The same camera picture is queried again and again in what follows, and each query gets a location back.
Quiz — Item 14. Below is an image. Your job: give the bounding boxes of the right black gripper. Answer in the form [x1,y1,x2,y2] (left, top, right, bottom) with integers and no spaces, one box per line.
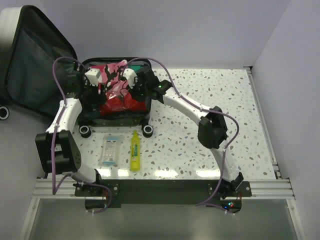
[125,78,150,104]

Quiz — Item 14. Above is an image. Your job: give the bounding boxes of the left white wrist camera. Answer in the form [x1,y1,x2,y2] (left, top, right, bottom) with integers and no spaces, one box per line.
[84,68,102,86]

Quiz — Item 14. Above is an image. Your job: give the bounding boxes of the black open suitcase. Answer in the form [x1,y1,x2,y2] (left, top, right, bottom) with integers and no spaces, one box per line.
[0,5,154,138]

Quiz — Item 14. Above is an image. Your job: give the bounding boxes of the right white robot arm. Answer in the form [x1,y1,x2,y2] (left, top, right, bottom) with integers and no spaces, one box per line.
[122,68,244,197]

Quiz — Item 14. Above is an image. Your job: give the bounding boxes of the pink camouflage pants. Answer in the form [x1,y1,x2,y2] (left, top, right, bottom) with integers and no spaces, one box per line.
[91,59,128,95]

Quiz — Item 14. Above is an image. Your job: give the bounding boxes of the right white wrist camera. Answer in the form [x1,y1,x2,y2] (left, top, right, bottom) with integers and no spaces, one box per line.
[122,68,138,89]

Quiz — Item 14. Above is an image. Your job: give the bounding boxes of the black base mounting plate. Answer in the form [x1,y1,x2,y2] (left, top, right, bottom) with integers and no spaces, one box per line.
[74,179,252,212]

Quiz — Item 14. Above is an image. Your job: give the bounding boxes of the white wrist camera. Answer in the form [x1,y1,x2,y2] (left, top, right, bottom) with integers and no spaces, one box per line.
[84,68,102,86]
[122,68,138,89]

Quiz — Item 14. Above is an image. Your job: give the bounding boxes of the red item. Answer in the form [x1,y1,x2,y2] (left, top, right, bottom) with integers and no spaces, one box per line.
[99,89,147,116]

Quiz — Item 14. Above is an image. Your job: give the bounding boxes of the clear packet of wipes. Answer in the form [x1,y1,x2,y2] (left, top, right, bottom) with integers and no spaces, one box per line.
[100,135,124,166]

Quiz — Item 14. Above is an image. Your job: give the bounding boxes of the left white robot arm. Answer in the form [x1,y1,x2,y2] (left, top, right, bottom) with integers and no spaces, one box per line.
[35,66,105,196]

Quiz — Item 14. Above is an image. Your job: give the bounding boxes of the yellow plastic bottle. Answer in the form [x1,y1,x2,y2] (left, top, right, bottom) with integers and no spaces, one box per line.
[130,130,141,172]

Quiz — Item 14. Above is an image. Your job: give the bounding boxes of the aluminium frame rail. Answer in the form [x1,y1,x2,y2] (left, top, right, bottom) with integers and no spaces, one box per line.
[19,162,78,240]

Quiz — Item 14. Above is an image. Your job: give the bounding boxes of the green Guess shirt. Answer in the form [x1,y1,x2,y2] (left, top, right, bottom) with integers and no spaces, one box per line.
[128,65,144,74]

